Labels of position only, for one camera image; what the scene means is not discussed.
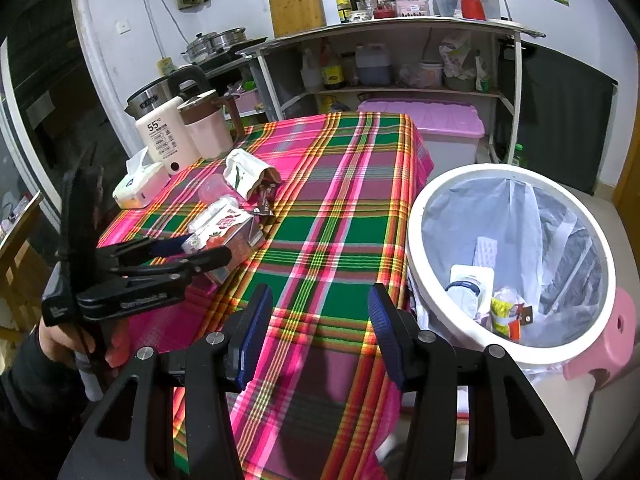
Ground pink green plaid tablecloth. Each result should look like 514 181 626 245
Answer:
97 112 435 480

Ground person's left forearm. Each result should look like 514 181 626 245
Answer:
0 330 108 480

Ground steel electric kettle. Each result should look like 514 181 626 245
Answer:
125 65 208 121

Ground pink lidded storage box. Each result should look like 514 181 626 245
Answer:
357 99 486 166

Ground steel steamer pot with lid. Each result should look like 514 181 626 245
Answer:
186 32 218 64

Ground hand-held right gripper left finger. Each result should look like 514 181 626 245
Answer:
57 284 274 480

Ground translucent plastic bin bag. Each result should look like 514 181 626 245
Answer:
415 175 608 376

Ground person's left hand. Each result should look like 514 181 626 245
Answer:
39 310 129 369

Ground yellow wooden door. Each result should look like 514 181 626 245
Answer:
612 150 640 221

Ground yellow snack wrapper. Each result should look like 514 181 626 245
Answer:
490 287 526 338

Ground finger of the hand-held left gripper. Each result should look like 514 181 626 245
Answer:
112 246 233 291
97 232 194 274

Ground pink strawberry print carton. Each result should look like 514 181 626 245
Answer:
182 208 266 286

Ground oil bottle with yellow label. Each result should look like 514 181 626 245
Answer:
320 42 346 91

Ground white tissue box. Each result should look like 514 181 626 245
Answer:
112 146 171 209

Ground dark liquid plastic jug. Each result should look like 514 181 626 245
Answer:
355 43 392 86

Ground crumpled plastic bags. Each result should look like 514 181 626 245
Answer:
440 30 488 92

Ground white plastic package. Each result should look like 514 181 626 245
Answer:
447 265 496 318

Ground white round container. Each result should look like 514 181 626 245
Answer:
419 61 445 88

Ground white shelf counter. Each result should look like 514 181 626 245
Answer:
235 16 546 163

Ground wooden chair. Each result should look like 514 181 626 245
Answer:
0 190 56 331

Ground white and brown paper bag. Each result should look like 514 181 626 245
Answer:
223 149 283 201

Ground white wall cable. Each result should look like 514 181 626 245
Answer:
139 0 168 61

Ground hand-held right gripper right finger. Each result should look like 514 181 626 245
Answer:
367 283 583 480

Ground white plastic bottle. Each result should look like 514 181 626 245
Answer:
301 49 321 93

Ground black cloth panel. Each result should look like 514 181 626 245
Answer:
500 40 618 196

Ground pink plastic stool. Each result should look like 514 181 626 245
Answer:
562 287 637 388

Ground wooden cutting board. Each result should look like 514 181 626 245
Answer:
266 0 327 38

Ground clear pink plastic cup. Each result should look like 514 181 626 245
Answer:
200 174 236 206

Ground white round trash bin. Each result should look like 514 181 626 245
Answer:
405 162 617 366

